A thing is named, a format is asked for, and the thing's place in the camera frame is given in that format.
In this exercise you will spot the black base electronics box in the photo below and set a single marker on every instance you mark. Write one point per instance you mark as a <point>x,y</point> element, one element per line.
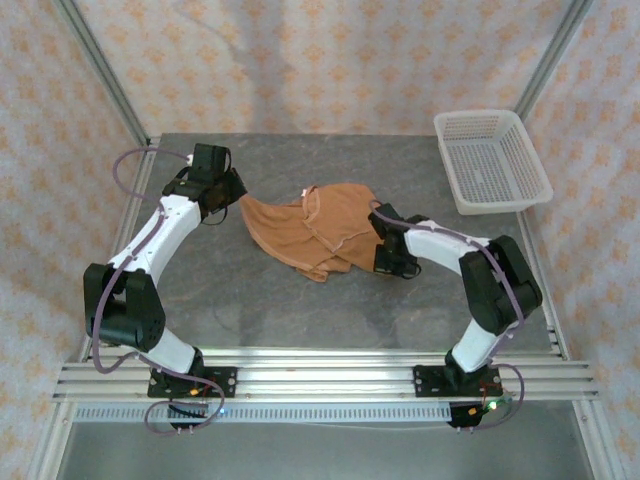
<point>462,416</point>
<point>187,411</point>

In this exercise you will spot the orange t-shirt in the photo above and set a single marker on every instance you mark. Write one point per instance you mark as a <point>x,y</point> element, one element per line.
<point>300,235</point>

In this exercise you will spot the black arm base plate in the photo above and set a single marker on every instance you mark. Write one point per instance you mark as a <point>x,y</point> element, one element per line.
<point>425,381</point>
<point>227,382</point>

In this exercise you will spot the aluminium frame post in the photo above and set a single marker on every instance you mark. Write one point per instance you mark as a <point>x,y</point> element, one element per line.
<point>102,70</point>
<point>555,55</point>

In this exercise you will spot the aluminium mounting rail beam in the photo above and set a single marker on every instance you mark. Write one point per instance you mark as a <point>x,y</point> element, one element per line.
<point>325,380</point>

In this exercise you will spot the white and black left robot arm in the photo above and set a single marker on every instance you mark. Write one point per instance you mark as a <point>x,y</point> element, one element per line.
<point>150,245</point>

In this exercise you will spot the white perforated plastic basket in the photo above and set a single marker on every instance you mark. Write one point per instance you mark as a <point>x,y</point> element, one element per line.
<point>492,165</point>

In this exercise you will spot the aluminium frame leg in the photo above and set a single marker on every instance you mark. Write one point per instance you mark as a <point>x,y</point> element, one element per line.
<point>50,450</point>
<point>597,440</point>

